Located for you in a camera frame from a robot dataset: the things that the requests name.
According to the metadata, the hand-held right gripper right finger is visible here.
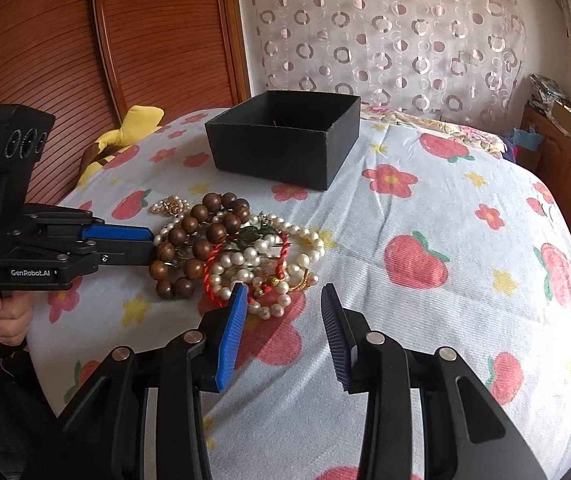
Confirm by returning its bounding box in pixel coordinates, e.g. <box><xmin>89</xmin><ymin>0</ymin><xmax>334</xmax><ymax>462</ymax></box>
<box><xmin>320</xmin><ymin>282</ymin><xmax>549</xmax><ymax>480</ymax></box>

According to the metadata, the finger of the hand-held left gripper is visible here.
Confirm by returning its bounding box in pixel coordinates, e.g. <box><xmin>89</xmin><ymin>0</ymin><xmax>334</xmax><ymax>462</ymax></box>
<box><xmin>22</xmin><ymin>203</ymin><xmax>154</xmax><ymax>245</ymax></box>
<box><xmin>58</xmin><ymin>239</ymin><xmax>158</xmax><ymax>276</ymax></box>

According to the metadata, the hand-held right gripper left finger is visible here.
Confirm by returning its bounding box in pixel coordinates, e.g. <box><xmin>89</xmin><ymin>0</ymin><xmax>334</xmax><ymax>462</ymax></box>
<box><xmin>30</xmin><ymin>282</ymin><xmax>249</xmax><ymax>480</ymax></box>

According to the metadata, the small gold pearl brooch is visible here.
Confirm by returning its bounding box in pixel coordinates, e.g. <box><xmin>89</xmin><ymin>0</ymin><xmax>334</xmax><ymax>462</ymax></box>
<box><xmin>149</xmin><ymin>197</ymin><xmax>192</xmax><ymax>217</ymax></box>

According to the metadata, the red cord bracelet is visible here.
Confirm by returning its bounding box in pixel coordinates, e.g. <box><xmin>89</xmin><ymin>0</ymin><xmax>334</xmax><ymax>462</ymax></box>
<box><xmin>199</xmin><ymin>232</ymin><xmax>291</xmax><ymax>311</ymax></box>

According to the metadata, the gold bead bracelet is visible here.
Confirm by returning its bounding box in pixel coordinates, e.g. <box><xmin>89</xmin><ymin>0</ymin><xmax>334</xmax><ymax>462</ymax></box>
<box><xmin>252</xmin><ymin>270</ymin><xmax>315</xmax><ymax>297</ymax></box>

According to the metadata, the white pearl necklace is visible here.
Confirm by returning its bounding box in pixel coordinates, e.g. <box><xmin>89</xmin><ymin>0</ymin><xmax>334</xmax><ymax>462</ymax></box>
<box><xmin>208</xmin><ymin>212</ymin><xmax>327</xmax><ymax>321</ymax></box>

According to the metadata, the wooden bead bracelet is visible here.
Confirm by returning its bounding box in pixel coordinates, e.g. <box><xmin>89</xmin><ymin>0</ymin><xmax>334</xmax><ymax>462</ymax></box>
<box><xmin>148</xmin><ymin>191</ymin><xmax>252</xmax><ymax>300</ymax></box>

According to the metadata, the green jade pendant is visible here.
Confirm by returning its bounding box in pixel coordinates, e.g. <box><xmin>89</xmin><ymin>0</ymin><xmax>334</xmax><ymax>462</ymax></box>
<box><xmin>235</xmin><ymin>225</ymin><xmax>278</xmax><ymax>251</ymax></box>

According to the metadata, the black cardboard box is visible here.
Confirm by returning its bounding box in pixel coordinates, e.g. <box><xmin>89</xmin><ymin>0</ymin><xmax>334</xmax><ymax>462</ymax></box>
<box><xmin>204</xmin><ymin>91</ymin><xmax>361</xmax><ymax>192</ymax></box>

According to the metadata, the yellow plush toy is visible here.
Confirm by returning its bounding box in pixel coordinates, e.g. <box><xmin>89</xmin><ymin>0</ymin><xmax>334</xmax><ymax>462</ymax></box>
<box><xmin>78</xmin><ymin>105</ymin><xmax>165</xmax><ymax>186</ymax></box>

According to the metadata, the strawberry print blanket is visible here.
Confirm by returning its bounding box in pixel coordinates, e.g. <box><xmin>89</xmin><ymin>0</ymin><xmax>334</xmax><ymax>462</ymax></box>
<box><xmin>32</xmin><ymin>105</ymin><xmax>571</xmax><ymax>480</ymax></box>

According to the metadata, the wooden slatted wardrobe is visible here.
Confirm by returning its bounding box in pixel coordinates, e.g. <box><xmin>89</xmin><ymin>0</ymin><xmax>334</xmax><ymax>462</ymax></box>
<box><xmin>0</xmin><ymin>0</ymin><xmax>252</xmax><ymax>207</ymax></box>

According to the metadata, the floral quilt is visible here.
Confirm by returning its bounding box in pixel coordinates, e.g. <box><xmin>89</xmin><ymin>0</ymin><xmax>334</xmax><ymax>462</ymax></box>
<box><xmin>359</xmin><ymin>102</ymin><xmax>509</xmax><ymax>161</ymax></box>

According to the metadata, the blue cloth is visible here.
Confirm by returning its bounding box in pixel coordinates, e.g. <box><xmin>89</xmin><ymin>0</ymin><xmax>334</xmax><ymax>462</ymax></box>
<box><xmin>503</xmin><ymin>127</ymin><xmax>541</xmax><ymax>152</ymax></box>

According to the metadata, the wooden sideboard cabinet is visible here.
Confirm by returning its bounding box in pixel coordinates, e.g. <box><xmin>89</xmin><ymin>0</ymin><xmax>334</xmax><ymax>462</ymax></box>
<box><xmin>513</xmin><ymin>102</ymin><xmax>571</xmax><ymax>241</ymax></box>

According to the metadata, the circle pattern sheer curtain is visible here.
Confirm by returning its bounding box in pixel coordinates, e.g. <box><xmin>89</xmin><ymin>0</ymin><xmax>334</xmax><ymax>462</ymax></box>
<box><xmin>235</xmin><ymin>0</ymin><xmax>529</xmax><ymax>126</ymax></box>

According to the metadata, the open cardboard box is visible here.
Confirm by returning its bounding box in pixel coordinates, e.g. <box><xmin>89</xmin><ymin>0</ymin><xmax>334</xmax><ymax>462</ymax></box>
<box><xmin>550</xmin><ymin>100</ymin><xmax>571</xmax><ymax>139</ymax></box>

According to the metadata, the pile of folded clothes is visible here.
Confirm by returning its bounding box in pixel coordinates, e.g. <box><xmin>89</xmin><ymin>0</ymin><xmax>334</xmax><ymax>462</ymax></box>
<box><xmin>529</xmin><ymin>74</ymin><xmax>566</xmax><ymax>111</ymax></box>

